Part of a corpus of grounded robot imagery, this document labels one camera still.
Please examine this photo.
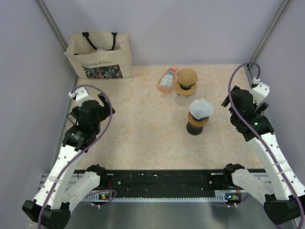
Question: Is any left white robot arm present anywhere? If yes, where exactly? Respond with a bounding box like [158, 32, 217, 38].
[22, 84, 115, 229]

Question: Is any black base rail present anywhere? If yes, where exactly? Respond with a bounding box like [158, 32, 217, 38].
[94, 169, 238, 198]

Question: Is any white paper sheet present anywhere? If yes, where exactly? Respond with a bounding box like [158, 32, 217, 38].
[189, 99, 214, 118]

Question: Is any small black barcode box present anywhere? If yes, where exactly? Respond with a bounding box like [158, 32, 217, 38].
[66, 112, 77, 125]

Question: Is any pink detergent bottle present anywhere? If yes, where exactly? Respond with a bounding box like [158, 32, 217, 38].
[158, 65, 177, 93]

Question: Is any dark carafe with red lid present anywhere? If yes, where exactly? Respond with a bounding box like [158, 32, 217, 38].
[186, 122, 203, 135]

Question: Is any brown paper coffee filter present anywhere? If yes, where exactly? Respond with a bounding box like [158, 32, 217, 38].
[177, 68, 198, 87]

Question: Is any clear glass carafe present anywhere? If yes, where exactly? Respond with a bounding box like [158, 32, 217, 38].
[175, 95, 191, 107]

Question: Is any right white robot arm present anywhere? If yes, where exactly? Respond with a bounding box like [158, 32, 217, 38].
[222, 83, 305, 225]

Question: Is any beige canvas tote bag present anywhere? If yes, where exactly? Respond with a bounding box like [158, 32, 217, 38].
[65, 31, 133, 80]

